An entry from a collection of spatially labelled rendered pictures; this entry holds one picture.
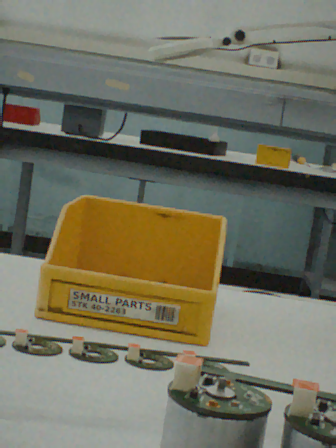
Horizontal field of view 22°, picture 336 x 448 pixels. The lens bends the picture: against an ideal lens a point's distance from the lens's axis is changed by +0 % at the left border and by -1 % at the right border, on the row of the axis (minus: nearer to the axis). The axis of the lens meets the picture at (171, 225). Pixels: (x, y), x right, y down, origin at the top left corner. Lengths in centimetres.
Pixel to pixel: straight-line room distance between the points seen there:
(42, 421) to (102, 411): 3
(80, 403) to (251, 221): 426
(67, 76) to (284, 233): 238
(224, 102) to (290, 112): 19
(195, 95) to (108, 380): 208
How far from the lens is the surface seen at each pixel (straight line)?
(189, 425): 20
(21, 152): 258
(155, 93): 246
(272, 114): 246
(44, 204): 469
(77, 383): 39
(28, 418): 35
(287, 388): 22
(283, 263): 466
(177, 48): 278
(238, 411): 20
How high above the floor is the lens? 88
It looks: 8 degrees down
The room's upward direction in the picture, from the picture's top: 9 degrees clockwise
